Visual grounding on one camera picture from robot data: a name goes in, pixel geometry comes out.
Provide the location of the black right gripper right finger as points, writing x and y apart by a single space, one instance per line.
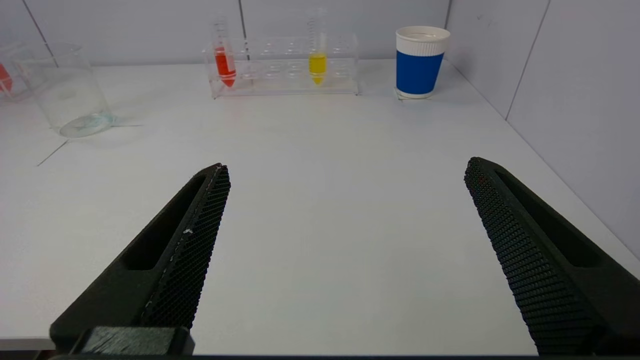
550 260

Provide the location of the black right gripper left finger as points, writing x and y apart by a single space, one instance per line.
165 270

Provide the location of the clear glass beaker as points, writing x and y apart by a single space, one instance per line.
70 100

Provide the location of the red pigment test tube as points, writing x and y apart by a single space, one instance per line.
225 65

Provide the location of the clear acrylic test tube rack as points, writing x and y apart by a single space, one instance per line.
285 70
20 75

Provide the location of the orange-red pigment test tube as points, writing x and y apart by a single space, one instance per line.
4 77

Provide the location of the yellow pigment test tube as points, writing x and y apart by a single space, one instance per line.
317 65

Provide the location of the blue white paper cup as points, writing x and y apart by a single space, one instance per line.
419 70

